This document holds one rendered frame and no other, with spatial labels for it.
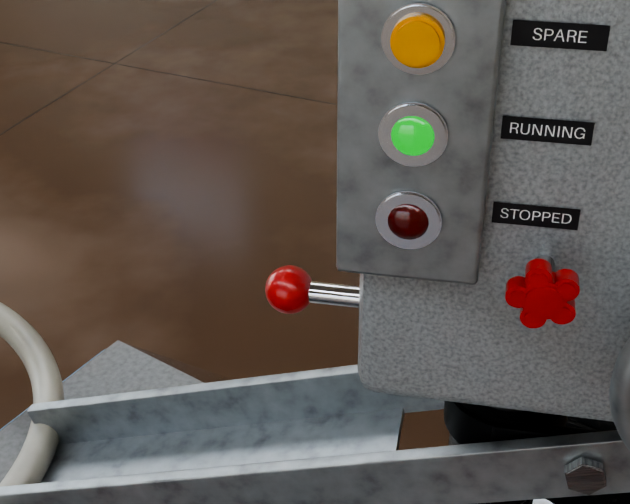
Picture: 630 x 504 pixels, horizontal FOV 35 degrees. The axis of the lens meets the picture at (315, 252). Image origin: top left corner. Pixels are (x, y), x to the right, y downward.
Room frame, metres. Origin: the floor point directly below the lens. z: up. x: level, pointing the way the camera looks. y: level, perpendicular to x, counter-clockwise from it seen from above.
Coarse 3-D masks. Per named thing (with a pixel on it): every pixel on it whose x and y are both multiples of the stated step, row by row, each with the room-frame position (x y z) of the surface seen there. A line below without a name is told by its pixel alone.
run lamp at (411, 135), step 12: (408, 120) 0.46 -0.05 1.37; (420, 120) 0.46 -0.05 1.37; (396, 132) 0.46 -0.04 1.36; (408, 132) 0.45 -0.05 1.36; (420, 132) 0.45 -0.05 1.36; (432, 132) 0.46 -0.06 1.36; (396, 144) 0.46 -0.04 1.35; (408, 144) 0.45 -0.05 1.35; (420, 144) 0.45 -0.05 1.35; (432, 144) 0.46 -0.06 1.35
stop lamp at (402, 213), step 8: (400, 208) 0.46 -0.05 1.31; (408, 208) 0.46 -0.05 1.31; (416, 208) 0.46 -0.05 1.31; (392, 216) 0.46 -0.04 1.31; (400, 216) 0.46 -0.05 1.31; (408, 216) 0.45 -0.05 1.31; (416, 216) 0.45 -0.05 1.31; (424, 216) 0.46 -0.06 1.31; (392, 224) 0.46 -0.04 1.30; (400, 224) 0.45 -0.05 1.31; (408, 224) 0.45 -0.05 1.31; (416, 224) 0.45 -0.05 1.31; (424, 224) 0.45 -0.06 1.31; (400, 232) 0.46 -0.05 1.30; (408, 232) 0.45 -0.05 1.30; (416, 232) 0.45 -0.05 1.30; (424, 232) 0.46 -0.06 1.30
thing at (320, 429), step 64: (192, 384) 0.68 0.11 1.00; (256, 384) 0.66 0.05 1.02; (320, 384) 0.65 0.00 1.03; (64, 448) 0.69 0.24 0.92; (128, 448) 0.67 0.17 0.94; (192, 448) 0.65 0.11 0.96; (256, 448) 0.63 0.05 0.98; (320, 448) 0.61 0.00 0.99; (384, 448) 0.59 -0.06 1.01; (448, 448) 0.53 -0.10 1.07; (512, 448) 0.51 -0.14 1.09; (576, 448) 0.50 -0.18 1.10
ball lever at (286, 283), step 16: (272, 272) 0.54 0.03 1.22; (288, 272) 0.53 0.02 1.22; (304, 272) 0.53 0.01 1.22; (272, 288) 0.52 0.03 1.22; (288, 288) 0.52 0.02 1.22; (304, 288) 0.52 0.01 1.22; (320, 288) 0.52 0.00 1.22; (336, 288) 0.52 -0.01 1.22; (352, 288) 0.52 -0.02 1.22; (272, 304) 0.52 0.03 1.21; (288, 304) 0.52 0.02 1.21; (304, 304) 0.52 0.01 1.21; (336, 304) 0.52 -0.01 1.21; (352, 304) 0.52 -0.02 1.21
